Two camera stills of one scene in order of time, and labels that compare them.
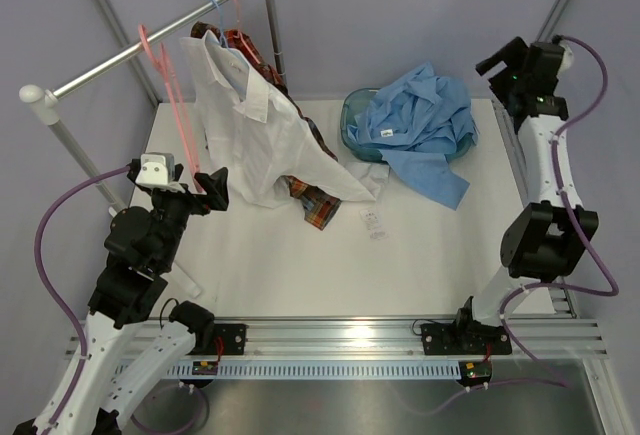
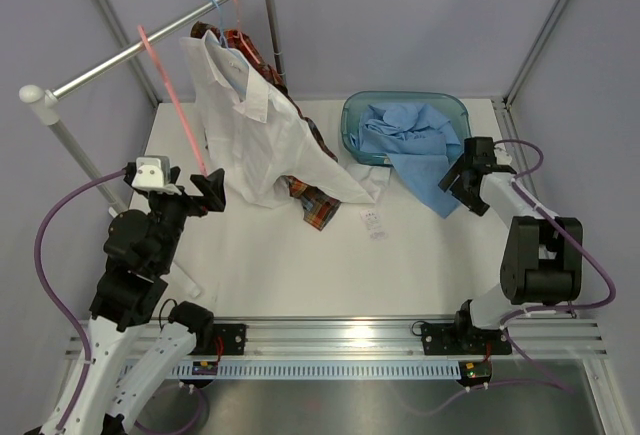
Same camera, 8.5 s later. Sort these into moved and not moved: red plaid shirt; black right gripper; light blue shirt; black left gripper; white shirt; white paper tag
Moved: black right gripper; light blue shirt
Not moved: black left gripper; white paper tag; white shirt; red plaid shirt
